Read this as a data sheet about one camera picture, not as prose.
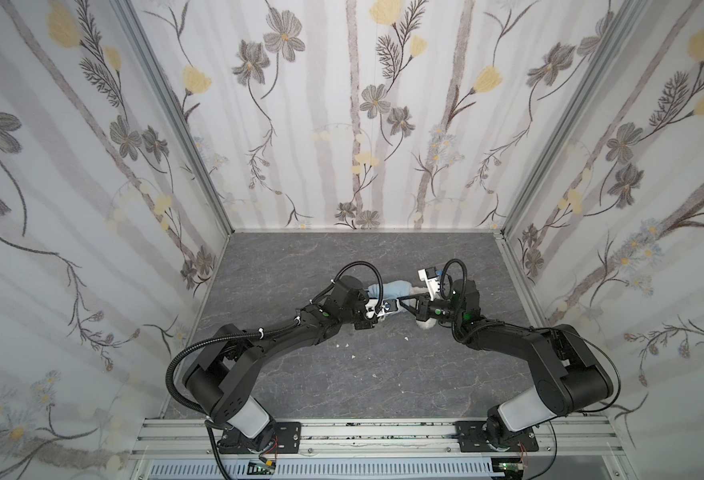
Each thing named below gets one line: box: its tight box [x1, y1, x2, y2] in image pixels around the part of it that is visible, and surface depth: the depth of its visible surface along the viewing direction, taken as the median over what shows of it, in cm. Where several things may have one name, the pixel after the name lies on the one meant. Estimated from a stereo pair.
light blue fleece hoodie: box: [367, 280, 413, 300], surface depth 90 cm
